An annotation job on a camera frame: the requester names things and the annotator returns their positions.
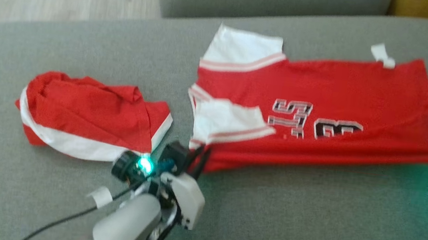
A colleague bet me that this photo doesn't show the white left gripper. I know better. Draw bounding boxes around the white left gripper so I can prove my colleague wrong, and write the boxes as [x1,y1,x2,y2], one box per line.
[155,142,212,232]

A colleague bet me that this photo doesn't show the red basketball jersey white sleeves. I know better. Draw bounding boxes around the red basketball jersey white sleeves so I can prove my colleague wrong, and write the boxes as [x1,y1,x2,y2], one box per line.
[179,21,428,199]

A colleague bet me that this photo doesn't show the red shorts white stripe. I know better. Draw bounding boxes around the red shorts white stripe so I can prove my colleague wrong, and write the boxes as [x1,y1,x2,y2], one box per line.
[9,67,177,169]

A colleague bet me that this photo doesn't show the grey sofa seat cushion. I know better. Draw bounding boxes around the grey sofa seat cushion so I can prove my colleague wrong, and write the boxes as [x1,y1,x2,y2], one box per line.
[155,0,392,43]

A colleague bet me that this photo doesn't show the white tape tag on cable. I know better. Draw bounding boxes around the white tape tag on cable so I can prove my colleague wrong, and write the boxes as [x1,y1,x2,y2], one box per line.
[85,185,114,210]

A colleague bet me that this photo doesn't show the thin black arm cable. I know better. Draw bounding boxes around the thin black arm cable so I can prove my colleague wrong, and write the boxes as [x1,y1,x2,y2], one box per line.
[19,167,145,240]

